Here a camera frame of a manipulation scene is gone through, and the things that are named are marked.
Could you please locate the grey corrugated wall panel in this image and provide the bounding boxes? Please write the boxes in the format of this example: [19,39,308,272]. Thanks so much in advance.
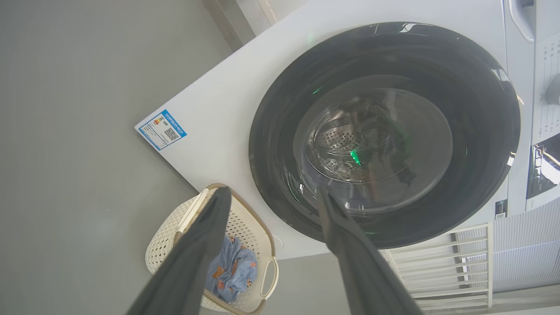
[455,197,560,294]

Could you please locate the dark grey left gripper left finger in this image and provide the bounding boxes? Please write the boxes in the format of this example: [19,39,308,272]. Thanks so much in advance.
[127,186,232,315]

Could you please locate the white railing frame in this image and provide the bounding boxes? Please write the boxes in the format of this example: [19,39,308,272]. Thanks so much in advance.
[380,222,494,312]

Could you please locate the blue energy label sticker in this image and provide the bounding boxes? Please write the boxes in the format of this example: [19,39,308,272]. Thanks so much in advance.
[136,109,188,151]

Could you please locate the blue patterned garment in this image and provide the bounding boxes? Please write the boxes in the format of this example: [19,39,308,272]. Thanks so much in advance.
[206,235,259,303]

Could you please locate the white washing machine dial knob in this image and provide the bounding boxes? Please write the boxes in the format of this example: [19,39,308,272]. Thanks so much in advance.
[544,74,560,105]

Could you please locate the white front-load washing machine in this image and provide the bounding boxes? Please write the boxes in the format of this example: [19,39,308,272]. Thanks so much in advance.
[134,0,560,261]

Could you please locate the dark washing machine display panel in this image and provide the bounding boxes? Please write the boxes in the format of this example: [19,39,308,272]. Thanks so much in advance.
[526,133,560,200]

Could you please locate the dark round glass washer door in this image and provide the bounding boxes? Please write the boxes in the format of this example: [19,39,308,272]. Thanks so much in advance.
[248,22,521,249]

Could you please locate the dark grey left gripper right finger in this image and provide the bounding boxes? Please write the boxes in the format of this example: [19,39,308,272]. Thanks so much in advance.
[316,187,423,315]

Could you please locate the cream perforated laundry basket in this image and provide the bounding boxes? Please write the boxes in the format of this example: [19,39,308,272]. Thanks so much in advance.
[145,183,279,315]

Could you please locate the white detergent drawer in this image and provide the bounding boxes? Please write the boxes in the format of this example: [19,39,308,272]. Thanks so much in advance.
[503,0,537,43]

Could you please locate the stainless steel washing machine drum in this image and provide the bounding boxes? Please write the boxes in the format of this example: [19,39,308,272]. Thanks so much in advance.
[308,103,416,184]

